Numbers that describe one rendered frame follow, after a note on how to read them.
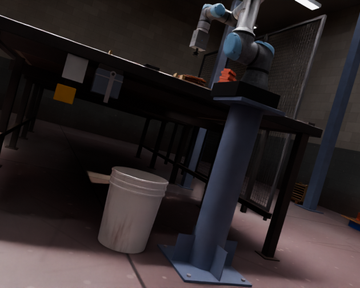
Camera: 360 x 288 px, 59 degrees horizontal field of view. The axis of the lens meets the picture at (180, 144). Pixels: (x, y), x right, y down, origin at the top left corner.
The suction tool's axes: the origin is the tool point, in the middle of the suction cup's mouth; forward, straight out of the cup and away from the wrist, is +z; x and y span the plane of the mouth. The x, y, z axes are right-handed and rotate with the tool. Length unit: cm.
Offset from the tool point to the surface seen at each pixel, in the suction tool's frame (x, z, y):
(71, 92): 16, 44, 67
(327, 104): -307, -103, -501
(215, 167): 48, 61, -4
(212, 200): 52, 77, -5
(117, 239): 38, 106, 32
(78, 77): 14, 36, 65
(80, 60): 14, 28, 67
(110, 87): 19, 36, 51
